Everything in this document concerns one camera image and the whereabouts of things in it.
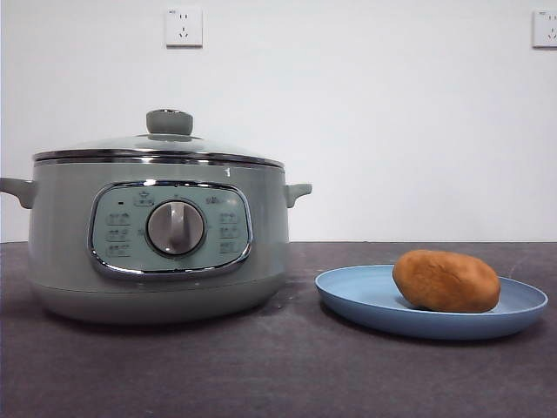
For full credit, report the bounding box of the glass lid with green knob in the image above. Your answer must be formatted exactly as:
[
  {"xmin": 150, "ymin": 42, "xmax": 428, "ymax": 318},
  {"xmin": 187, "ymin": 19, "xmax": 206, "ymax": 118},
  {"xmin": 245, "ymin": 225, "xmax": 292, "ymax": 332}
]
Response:
[{"xmin": 32, "ymin": 108, "xmax": 287, "ymax": 169}]

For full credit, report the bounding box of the brown potato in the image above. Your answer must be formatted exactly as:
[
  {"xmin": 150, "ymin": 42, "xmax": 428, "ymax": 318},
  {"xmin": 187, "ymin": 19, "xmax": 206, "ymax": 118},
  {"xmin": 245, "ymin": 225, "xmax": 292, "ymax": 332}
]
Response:
[{"xmin": 392, "ymin": 249, "xmax": 502, "ymax": 314}]

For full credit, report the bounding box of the blue round plate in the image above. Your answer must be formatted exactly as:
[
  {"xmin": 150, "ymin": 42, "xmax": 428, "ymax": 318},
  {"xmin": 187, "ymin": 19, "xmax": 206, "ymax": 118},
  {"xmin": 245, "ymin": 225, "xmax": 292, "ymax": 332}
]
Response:
[{"xmin": 314, "ymin": 264, "xmax": 549, "ymax": 341}]

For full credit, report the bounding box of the pale green electric steamer pot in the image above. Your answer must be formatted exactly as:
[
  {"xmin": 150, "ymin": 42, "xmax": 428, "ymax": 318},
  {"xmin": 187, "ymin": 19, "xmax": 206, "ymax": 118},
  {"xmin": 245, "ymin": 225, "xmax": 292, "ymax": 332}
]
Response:
[{"xmin": 0, "ymin": 152, "xmax": 313, "ymax": 326}]

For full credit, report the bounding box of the white wall socket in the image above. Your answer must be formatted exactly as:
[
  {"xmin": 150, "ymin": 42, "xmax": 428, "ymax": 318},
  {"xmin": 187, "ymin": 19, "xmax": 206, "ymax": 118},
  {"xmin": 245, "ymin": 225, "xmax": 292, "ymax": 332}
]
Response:
[
  {"xmin": 533, "ymin": 10, "xmax": 557, "ymax": 50},
  {"xmin": 164, "ymin": 7, "xmax": 205, "ymax": 49}
]

